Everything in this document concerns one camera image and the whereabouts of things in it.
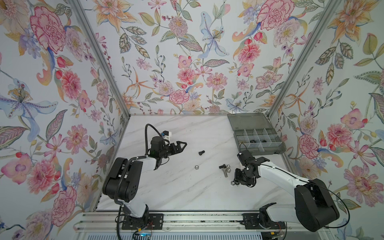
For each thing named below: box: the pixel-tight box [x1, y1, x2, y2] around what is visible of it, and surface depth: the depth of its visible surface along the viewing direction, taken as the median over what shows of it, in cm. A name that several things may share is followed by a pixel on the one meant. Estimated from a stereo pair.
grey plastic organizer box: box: [227, 112, 287, 156], surface depth 109 cm
